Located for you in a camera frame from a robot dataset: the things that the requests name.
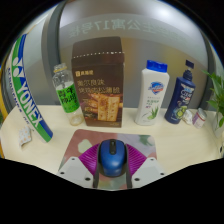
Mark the white bottle with blue cap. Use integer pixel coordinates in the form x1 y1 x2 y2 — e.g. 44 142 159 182
134 59 171 127

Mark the pastel patterned mouse pad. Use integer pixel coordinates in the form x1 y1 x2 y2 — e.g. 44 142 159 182
58 128 158 191

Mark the small jar with pink band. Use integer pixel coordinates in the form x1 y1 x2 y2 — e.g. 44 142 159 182
192 107 208 129

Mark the blue and black computer mouse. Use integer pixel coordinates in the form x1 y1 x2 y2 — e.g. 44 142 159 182
97 138 129 178

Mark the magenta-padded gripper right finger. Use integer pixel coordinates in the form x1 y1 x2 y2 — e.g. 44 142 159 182
124 143 166 190

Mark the clear bottle with green label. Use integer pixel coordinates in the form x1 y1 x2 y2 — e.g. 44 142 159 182
51 63 85 127

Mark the brown snack box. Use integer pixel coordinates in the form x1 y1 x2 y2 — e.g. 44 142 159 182
70 35 126 129

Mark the small white patterned packet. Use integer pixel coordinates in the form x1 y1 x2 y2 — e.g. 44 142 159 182
18 125 34 148

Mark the small white flower ornament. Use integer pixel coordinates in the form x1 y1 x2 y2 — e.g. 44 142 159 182
181 109 194 126

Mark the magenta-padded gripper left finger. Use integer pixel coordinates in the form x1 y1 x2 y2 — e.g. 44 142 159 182
56 143 100 189

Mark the dark blue pump bottle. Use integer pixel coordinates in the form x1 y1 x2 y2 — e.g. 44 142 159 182
163 59 197 125

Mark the white green blue shuttlecock tube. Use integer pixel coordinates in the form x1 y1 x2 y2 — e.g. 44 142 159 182
4 33 54 144

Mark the green plant in white pot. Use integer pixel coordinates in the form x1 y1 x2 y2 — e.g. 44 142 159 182
201 69 224 139

